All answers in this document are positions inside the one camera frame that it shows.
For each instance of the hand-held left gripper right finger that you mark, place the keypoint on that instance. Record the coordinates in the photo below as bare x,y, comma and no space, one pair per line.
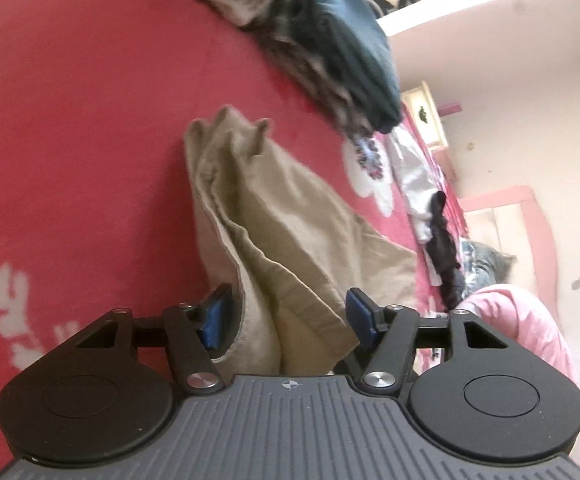
360,315

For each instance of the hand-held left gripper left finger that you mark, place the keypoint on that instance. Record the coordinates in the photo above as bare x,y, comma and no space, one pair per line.
215,320

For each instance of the khaki pants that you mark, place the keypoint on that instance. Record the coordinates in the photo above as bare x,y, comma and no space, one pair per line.
290,220

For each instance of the black garment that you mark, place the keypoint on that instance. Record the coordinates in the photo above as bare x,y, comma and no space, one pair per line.
445,250

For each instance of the grey patterned pillow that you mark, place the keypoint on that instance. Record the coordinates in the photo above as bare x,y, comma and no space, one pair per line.
490,262

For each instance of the light grey garment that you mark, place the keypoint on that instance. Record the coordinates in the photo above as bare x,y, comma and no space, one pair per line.
415,180

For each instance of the pink quilt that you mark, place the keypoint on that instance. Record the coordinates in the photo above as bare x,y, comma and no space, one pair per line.
520,330

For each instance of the pink headboard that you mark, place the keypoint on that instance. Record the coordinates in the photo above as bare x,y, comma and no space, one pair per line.
540,230

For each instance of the cream nightstand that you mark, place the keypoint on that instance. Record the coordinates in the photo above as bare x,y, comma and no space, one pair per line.
427,120

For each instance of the red floral blanket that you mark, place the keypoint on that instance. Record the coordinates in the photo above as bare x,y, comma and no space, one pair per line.
95,135

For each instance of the dark blue folded garment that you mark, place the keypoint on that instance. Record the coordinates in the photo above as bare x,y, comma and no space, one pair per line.
360,55

